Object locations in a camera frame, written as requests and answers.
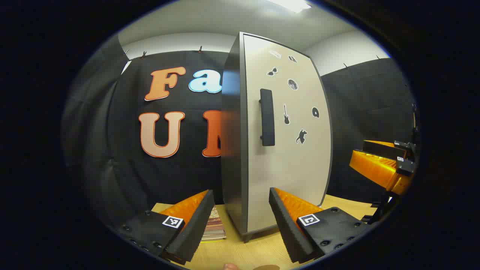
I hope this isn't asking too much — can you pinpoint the plain black backdrop cloth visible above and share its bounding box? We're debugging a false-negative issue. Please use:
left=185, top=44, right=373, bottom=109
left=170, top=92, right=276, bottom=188
left=62, top=36, right=130, bottom=225
left=321, top=58, right=417, bottom=207

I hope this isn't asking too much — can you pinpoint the light grey cabinet door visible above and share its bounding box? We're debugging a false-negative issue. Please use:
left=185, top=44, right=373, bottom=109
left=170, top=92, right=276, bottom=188
left=240, top=33, right=333, bottom=235

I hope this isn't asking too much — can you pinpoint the large ceiling light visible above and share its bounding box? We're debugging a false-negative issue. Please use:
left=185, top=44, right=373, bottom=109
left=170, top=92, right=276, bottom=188
left=266, top=0, right=312, bottom=14

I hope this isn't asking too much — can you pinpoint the black door handle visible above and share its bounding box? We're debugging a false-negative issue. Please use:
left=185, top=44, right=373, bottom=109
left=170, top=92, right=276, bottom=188
left=259, top=88, right=275, bottom=147

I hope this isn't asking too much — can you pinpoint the stack of books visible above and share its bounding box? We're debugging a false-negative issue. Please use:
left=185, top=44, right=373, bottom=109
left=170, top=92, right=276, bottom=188
left=201, top=205, right=227, bottom=242

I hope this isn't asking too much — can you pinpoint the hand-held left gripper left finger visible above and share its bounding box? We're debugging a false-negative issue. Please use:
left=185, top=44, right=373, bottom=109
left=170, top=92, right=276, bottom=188
left=118, top=189, right=215, bottom=266

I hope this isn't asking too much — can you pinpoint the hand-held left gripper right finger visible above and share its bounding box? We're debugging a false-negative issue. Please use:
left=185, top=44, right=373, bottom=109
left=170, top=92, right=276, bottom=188
left=269, top=187, right=370, bottom=264

